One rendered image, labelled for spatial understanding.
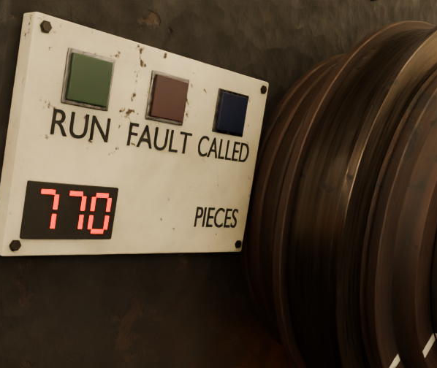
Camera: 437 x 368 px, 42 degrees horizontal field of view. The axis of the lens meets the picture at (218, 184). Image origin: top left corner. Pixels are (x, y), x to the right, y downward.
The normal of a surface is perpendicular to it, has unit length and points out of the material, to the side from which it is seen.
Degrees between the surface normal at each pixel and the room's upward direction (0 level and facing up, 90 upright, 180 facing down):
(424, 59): 90
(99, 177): 90
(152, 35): 90
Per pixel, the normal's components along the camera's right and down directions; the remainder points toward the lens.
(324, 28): 0.69, 0.15
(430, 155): -0.22, -0.35
